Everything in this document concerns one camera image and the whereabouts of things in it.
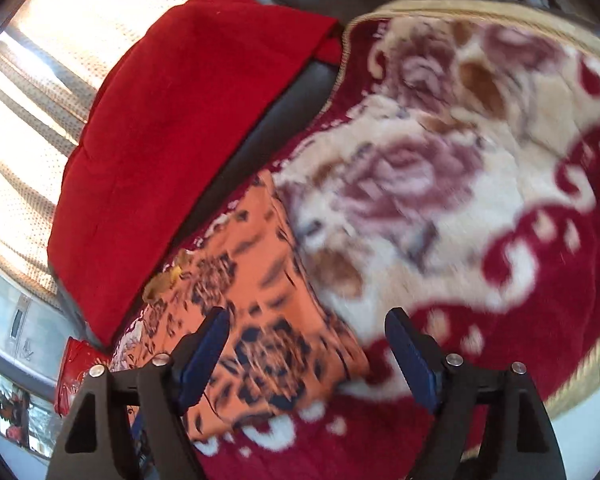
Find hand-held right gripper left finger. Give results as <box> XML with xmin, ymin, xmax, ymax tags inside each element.
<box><xmin>50</xmin><ymin>306</ymin><xmax>231</xmax><ymax>480</ymax></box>

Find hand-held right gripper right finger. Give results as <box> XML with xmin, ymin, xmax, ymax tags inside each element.
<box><xmin>384</xmin><ymin>306</ymin><xmax>567</xmax><ymax>480</ymax></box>

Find orange floral blouse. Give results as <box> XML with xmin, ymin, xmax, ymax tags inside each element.
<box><xmin>125</xmin><ymin>170</ymin><xmax>372</xmax><ymax>446</ymax></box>

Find red gift bag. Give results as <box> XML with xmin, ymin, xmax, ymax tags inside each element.
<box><xmin>54</xmin><ymin>337</ymin><xmax>114</xmax><ymax>418</ymax></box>

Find floral plush blanket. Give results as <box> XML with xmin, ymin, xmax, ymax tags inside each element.
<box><xmin>109</xmin><ymin>0</ymin><xmax>600</xmax><ymax>480</ymax></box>

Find white refrigerator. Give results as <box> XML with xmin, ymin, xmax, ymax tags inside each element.
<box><xmin>0</xmin><ymin>255</ymin><xmax>83</xmax><ymax>366</ymax></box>

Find red quilt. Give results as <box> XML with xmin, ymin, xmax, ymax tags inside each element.
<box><xmin>47</xmin><ymin>0</ymin><xmax>342</xmax><ymax>347</ymax></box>

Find dotted cream curtain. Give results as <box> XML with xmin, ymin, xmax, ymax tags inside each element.
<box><xmin>0</xmin><ymin>0</ymin><xmax>233</xmax><ymax>303</ymax></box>

